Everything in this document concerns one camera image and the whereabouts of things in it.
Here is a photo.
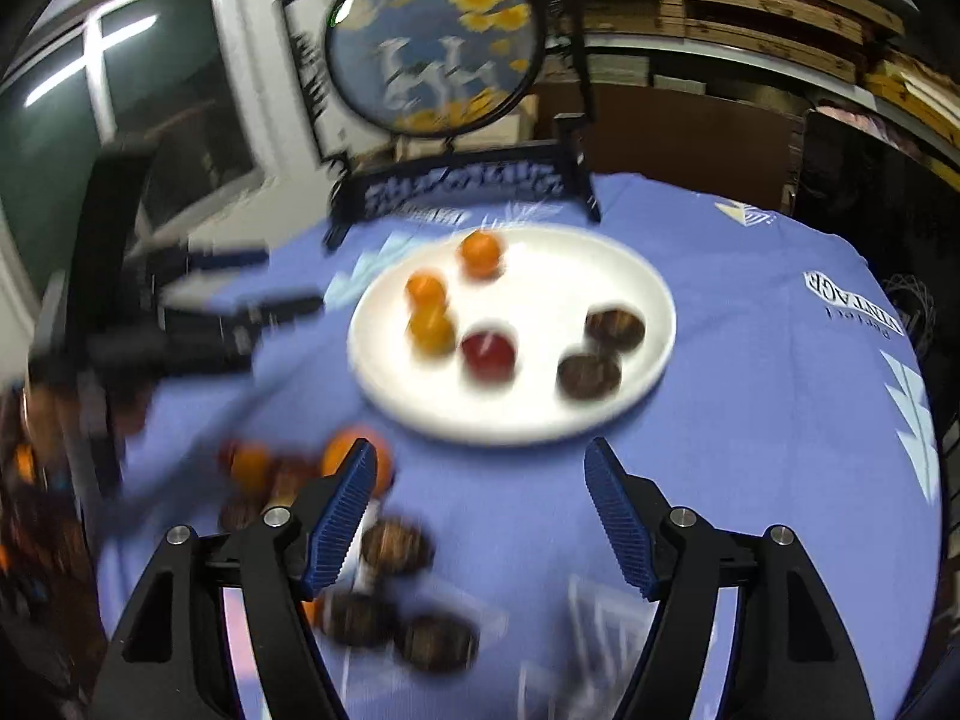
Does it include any red plum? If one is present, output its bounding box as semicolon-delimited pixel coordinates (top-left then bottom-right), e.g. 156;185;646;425
460;328;518;381

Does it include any black wire basket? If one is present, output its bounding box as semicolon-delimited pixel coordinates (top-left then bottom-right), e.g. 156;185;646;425
881;274;938;368

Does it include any dark brown water chestnut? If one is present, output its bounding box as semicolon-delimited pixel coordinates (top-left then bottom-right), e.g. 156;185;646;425
583;305;646;347
319;592;398;647
556;351;623;399
360;517;436;577
397;615;481;672

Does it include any white round plate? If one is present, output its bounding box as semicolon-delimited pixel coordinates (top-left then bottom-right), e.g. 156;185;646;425
347;225;678;445

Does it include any round deer painting table screen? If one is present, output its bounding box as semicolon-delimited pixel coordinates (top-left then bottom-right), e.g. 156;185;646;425
281;0;605;248

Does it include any large orange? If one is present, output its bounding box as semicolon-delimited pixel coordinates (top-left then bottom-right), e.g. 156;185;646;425
321;429;395;497

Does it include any blue printed tablecloth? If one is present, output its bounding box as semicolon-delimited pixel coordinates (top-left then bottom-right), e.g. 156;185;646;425
94;172;944;720

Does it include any stack of wooden boxes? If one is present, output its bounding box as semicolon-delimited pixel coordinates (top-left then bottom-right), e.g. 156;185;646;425
510;0;960;188

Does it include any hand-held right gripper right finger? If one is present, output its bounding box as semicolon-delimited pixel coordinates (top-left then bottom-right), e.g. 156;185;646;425
583;437;876;720

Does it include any brown cardboard panel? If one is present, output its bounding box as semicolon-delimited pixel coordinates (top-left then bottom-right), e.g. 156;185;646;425
525;79;807;218

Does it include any window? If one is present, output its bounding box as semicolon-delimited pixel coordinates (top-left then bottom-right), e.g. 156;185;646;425
0;0;263;271

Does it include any tangerine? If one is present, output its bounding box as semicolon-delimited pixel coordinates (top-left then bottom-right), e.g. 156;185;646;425
459;231;503;277
225;444;275;496

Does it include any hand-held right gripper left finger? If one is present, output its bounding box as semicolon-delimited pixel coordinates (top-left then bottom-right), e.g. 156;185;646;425
88;437;379;720

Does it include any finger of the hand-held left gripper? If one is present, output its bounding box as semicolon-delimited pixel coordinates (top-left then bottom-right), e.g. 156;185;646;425
148;242;272;280
163;292;326;340

